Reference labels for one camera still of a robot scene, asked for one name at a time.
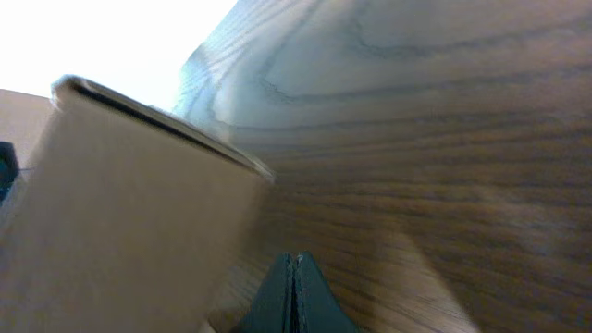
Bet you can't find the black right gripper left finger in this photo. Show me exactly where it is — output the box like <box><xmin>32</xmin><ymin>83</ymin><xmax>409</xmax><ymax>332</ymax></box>
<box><xmin>233</xmin><ymin>253</ymin><xmax>294</xmax><ymax>333</ymax></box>

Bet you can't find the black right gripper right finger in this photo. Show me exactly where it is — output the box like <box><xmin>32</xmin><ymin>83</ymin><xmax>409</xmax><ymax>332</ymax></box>
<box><xmin>293</xmin><ymin>252</ymin><xmax>360</xmax><ymax>333</ymax></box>

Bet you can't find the cardboard box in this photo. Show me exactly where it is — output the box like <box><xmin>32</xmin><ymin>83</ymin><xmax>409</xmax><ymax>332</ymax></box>
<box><xmin>1</xmin><ymin>76</ymin><xmax>274</xmax><ymax>332</ymax></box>

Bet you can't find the blue plastic tape dispenser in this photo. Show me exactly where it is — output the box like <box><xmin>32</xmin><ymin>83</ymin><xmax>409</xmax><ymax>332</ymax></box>
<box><xmin>0</xmin><ymin>142</ymin><xmax>19</xmax><ymax>202</ymax></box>

